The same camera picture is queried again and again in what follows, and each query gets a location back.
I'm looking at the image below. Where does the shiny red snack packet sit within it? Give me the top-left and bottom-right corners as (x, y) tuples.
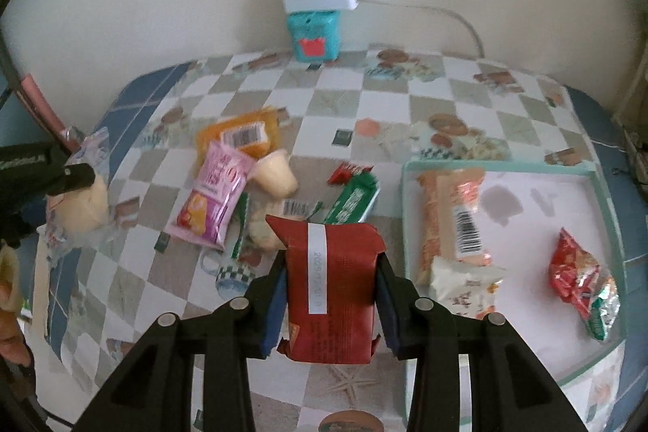
(549, 227), (622, 342)

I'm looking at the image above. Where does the person's left hand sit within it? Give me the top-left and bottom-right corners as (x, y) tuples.
(0, 245), (32, 367)

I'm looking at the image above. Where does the small red and green packet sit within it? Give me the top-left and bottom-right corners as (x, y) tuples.
(326, 161), (375, 186)

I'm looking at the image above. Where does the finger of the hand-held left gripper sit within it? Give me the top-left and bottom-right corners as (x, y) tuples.
(45, 163), (97, 197)

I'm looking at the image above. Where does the clear packet with cream pastry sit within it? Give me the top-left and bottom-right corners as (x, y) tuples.
(43, 128), (115, 255)

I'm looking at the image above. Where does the reddish brown rail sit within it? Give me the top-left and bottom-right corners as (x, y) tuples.
(20, 77), (69, 139)

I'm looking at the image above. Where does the long orange snack packet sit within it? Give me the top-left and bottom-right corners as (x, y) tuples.
(415, 169), (494, 283)

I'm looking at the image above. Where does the cream pudding cup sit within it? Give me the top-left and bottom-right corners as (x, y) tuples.
(250, 149), (298, 199)

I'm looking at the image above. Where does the white orange-printed snack packet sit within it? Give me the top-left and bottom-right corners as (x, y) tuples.
(429, 256), (507, 319)

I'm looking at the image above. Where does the white power cable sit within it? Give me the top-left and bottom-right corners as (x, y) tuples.
(357, 0), (486, 58)

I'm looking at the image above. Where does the orange packet with barcode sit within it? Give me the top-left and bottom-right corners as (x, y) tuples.
(196, 107), (281, 160)

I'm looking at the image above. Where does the pink snack packet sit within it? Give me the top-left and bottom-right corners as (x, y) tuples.
(163, 141), (258, 251)

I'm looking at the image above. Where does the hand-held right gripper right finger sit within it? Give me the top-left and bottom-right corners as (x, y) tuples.
(373, 255), (590, 432)

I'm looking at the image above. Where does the teal shallow cardboard tray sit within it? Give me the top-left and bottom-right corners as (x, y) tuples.
(401, 159), (629, 432)

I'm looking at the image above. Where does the dark red snack packet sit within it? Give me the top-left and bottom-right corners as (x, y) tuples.
(264, 214), (386, 366)

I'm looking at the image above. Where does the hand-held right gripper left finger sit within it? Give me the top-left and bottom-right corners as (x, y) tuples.
(73, 252), (287, 432)

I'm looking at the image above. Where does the teal paper box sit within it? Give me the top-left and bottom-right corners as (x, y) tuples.
(286, 9), (342, 62)

